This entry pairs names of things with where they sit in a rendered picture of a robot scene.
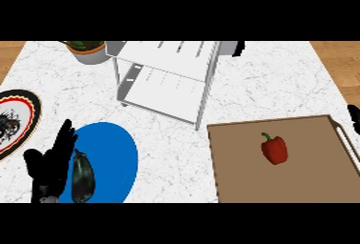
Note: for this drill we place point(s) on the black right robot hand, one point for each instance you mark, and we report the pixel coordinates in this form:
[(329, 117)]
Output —
[(354, 119)]

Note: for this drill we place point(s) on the red bell pepper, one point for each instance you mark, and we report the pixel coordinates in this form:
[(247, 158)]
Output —
[(275, 150)]

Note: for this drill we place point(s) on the potted green plant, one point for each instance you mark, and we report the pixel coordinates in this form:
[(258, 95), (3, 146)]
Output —
[(89, 50)]

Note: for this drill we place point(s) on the dark eggplant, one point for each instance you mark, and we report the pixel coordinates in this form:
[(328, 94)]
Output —
[(83, 178)]

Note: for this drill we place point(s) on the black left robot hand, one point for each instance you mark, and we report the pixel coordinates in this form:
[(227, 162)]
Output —
[(52, 162)]

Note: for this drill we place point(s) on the black object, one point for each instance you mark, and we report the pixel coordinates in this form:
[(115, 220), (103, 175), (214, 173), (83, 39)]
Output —
[(238, 48)]

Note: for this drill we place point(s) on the patterned decorative plate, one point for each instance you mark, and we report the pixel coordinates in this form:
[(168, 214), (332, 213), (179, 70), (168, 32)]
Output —
[(13, 124)]

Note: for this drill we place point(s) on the brown wooden tray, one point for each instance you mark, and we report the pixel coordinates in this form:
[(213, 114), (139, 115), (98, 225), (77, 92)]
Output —
[(280, 165)]

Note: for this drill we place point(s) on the blue oval plate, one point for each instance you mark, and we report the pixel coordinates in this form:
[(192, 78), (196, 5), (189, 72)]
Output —
[(112, 158)]

